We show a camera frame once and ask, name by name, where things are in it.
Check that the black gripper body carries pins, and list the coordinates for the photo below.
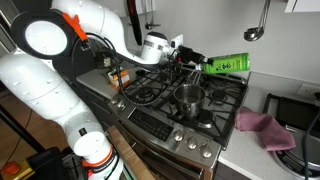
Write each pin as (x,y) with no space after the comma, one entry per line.
(190,55)

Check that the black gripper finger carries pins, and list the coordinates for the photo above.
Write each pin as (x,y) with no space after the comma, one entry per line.
(207,61)

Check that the green plastic bottle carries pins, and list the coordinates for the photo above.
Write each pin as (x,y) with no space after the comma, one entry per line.
(230,64)

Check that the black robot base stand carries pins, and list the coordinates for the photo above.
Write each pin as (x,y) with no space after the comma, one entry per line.
(43,166)

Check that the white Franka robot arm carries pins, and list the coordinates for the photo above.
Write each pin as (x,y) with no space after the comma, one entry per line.
(40,86)

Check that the small stainless steel pot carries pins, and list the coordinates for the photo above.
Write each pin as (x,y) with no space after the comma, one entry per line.
(190,106)

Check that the hanging metal coil whisk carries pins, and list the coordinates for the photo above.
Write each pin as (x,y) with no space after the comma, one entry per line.
(150,25)

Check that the hanging steel ladle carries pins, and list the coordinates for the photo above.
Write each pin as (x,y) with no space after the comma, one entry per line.
(252,34)

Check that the small black round lid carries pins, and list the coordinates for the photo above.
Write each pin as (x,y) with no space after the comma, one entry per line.
(140,72)

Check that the black oven mitt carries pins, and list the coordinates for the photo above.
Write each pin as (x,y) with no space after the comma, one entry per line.
(135,23)

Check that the small orange box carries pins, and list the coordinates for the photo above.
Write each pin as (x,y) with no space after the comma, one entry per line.
(124,79)

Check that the steel stove knob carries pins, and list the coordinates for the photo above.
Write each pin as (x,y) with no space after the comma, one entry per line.
(115,101)
(206,151)
(178,135)
(192,143)
(121,105)

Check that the stainless steel gas stove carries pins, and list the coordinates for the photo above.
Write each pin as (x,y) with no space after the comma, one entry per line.
(150,125)

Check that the dark countertop appliance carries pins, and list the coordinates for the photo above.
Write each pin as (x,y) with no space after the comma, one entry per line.
(104,58)

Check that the pink cloth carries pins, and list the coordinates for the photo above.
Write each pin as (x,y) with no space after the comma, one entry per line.
(266,126)

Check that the wooden board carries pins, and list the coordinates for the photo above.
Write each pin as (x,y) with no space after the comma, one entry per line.
(133,156)

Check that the round steel cooker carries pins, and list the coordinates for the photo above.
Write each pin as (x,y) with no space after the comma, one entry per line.
(293,163)

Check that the black tripod leg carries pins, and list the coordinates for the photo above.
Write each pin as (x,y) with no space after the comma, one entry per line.
(20,128)

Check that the red emergency stop button box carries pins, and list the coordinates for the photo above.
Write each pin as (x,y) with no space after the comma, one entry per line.
(11,168)

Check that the white wall outlet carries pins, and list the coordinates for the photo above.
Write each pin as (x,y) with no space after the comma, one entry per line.
(307,90)

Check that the white wall cabinet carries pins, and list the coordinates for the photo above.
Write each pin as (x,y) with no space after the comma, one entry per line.
(305,5)

